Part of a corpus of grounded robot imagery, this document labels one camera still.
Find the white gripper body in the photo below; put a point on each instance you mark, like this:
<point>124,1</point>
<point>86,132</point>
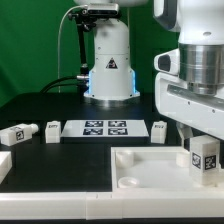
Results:
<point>174,100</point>

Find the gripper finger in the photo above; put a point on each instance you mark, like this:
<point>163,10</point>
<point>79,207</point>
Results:
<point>185,132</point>

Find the white square tabletop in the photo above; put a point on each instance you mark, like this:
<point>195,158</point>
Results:
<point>155,168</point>

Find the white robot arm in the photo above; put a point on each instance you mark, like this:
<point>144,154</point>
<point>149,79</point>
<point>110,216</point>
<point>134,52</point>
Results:
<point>189,85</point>

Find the marker sheet with tags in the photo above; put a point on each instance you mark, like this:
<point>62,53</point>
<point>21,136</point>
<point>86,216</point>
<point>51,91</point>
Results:
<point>105,128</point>

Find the white front fence bar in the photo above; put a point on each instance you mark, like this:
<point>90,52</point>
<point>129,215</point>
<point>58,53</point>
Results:
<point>93,206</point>

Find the white fence bar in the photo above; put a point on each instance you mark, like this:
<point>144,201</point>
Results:
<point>5,164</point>
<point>93,206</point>

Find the white left fence bar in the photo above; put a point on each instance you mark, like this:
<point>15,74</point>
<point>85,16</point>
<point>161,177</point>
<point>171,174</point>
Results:
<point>5,164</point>

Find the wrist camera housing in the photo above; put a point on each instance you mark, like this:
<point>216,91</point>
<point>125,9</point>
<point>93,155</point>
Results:
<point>168,63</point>

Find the black camera stand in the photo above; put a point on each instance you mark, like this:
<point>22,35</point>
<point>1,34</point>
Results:
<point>85,19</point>

